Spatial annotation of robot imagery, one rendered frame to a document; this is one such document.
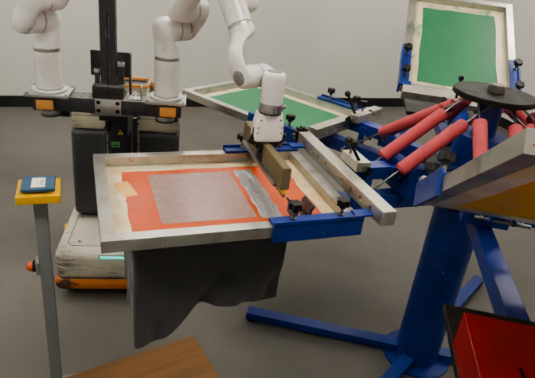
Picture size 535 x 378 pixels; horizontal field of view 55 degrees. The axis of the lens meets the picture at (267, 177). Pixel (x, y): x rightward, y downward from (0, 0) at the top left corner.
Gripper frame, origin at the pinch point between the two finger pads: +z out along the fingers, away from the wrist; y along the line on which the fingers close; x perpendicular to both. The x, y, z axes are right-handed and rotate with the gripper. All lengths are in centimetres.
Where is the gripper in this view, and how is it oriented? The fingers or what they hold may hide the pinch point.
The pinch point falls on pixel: (264, 153)
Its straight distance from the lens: 172.8
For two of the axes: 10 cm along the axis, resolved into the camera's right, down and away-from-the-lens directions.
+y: -9.4, 0.4, -3.4
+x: 3.2, 4.5, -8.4
